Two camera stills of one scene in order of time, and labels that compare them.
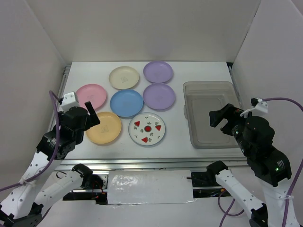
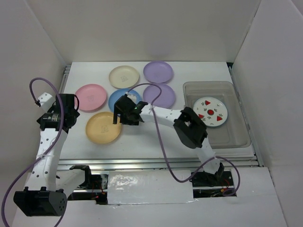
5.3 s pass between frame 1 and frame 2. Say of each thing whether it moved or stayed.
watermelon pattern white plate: moved
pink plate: stayed
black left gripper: moved
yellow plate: stayed
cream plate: stayed
